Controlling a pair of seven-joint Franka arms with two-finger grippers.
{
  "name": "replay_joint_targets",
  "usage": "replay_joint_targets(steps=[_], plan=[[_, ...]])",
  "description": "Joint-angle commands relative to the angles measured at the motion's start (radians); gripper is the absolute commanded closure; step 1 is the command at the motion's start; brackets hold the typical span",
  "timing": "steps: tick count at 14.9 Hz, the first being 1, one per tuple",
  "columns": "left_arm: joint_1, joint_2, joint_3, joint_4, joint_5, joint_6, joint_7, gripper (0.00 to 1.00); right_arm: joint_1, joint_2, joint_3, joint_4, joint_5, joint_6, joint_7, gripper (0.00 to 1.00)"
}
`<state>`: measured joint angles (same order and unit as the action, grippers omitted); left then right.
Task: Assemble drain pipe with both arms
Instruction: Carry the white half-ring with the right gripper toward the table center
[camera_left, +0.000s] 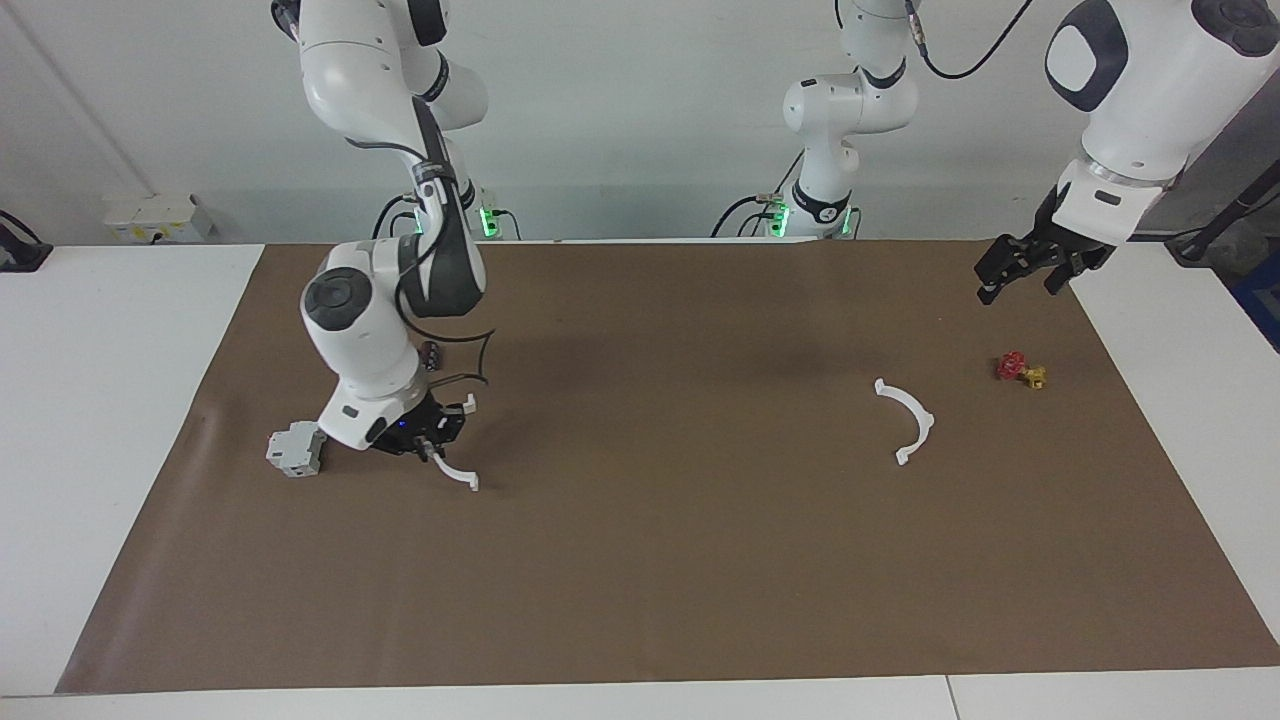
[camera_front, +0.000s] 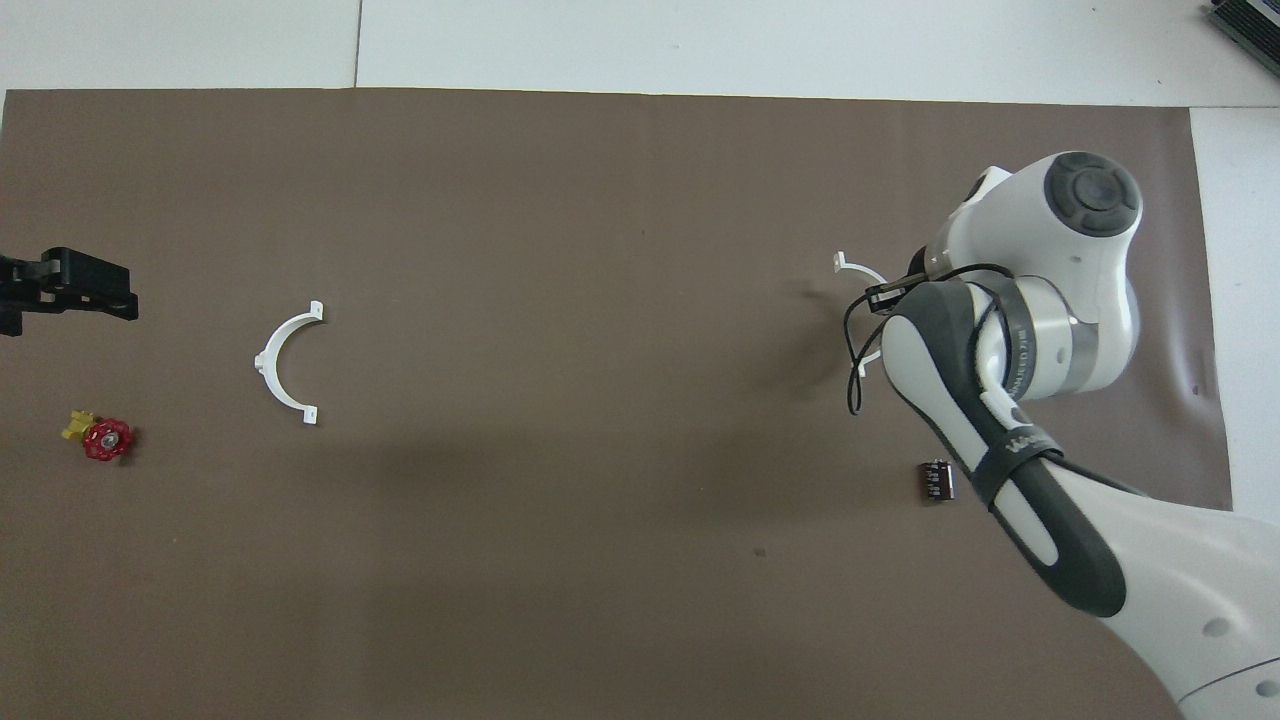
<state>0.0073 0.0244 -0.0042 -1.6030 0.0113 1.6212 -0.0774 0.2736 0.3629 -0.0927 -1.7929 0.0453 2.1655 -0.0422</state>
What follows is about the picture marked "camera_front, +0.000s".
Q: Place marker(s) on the white half pipe clamp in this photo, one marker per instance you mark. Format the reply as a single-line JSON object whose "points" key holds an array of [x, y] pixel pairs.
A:
{"points": [[263, 363], [850, 266]]}

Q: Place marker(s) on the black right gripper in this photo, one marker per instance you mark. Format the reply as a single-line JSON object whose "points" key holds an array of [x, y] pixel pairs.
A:
{"points": [[917, 266]]}

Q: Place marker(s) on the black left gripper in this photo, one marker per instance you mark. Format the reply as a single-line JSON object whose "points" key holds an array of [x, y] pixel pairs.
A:
{"points": [[30, 285]]}

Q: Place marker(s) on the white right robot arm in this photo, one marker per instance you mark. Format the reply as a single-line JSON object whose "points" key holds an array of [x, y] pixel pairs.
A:
{"points": [[1090, 300]]}

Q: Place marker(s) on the grey ribbed device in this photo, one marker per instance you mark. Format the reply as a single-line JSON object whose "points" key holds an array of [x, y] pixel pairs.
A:
{"points": [[1250, 20]]}

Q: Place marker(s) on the brown paper mat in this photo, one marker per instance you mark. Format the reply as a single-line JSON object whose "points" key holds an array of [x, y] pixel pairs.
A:
{"points": [[500, 250]]}

